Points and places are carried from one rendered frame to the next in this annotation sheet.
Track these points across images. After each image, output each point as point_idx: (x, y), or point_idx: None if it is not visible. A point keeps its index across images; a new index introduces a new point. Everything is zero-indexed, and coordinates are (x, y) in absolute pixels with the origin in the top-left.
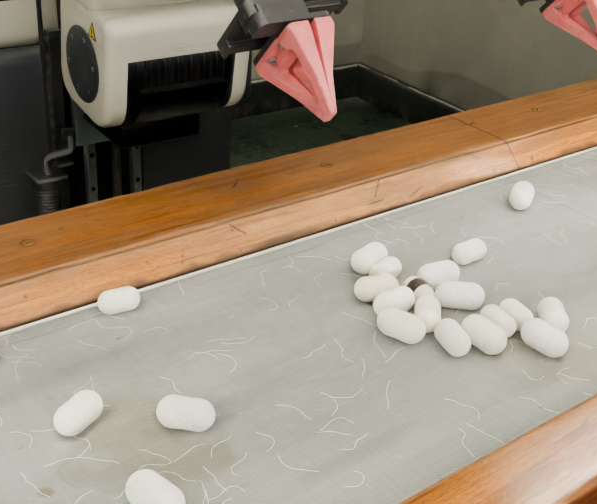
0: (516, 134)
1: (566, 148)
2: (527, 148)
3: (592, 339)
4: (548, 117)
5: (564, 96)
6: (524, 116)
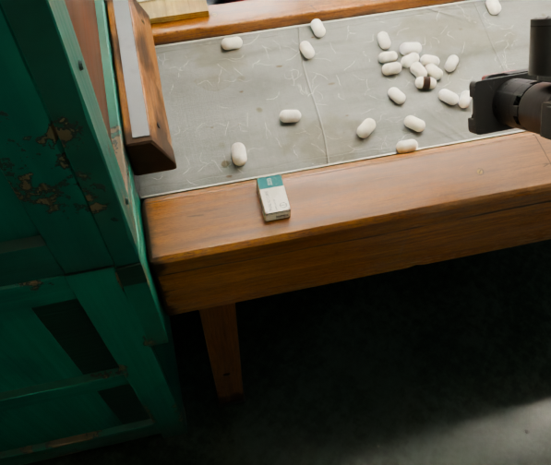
0: (521, 140)
1: (473, 141)
2: (513, 136)
3: None
4: (478, 158)
5: (437, 188)
6: (497, 164)
